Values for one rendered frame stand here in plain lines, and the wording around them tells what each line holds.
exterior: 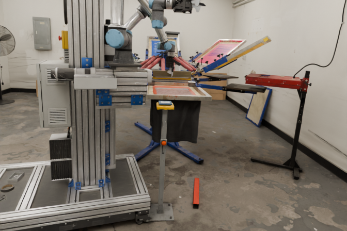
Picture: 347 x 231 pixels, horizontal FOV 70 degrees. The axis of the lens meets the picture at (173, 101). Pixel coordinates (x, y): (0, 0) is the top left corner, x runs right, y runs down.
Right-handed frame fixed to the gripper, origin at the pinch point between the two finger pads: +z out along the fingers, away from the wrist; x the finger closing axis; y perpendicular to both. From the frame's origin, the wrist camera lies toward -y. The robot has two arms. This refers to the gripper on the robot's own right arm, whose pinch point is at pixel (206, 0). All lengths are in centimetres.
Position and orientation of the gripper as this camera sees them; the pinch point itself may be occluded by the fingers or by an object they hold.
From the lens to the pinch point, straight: 164.4
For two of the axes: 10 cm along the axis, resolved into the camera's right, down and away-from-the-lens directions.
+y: -0.7, 9.9, 0.8
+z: 9.9, 0.8, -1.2
